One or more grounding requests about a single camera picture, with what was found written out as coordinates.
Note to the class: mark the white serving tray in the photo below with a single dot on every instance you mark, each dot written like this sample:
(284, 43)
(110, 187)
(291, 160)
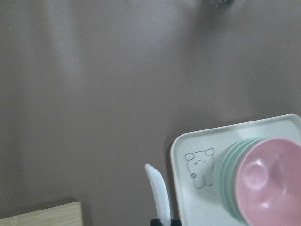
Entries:
(193, 156)

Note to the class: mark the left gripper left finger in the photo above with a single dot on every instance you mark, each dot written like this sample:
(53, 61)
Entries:
(155, 222)

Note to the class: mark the white ceramic spoon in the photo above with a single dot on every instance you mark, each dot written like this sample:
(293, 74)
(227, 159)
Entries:
(160, 194)

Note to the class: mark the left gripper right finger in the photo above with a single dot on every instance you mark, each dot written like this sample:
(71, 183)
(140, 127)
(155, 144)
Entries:
(176, 222)

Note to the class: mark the bamboo cutting board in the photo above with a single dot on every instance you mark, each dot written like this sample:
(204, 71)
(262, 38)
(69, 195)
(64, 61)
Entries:
(64, 215)

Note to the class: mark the green bowl stack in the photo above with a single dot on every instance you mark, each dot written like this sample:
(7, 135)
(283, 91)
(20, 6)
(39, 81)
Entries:
(224, 174)

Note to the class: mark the pink bowl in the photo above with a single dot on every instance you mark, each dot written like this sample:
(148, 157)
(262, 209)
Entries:
(267, 184)

